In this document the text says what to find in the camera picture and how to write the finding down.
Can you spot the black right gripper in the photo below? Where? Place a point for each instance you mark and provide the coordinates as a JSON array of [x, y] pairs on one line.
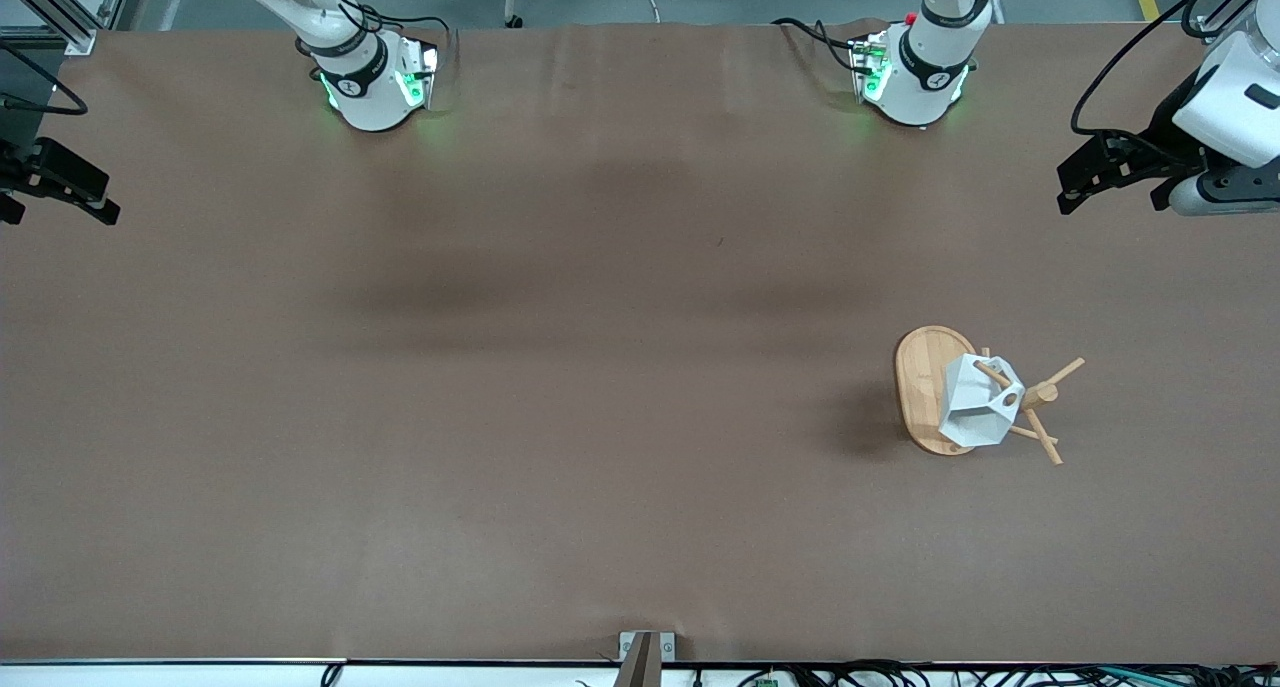
[[12, 165]]

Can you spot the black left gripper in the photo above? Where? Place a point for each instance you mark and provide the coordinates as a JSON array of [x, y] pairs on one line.
[[1166, 127]]

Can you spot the white faceted cup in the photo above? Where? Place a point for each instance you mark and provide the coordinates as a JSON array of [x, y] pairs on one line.
[[975, 412]]

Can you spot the wooden cup rack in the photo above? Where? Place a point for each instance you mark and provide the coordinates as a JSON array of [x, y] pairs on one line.
[[920, 387]]

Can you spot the brown table cover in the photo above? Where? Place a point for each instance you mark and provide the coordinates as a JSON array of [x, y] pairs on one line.
[[640, 467]]

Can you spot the aluminium frame extrusion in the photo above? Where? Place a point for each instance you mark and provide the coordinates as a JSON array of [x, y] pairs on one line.
[[1212, 35], [70, 32]]

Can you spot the grey metal bracket plate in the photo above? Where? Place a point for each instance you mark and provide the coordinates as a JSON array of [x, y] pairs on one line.
[[668, 647]]

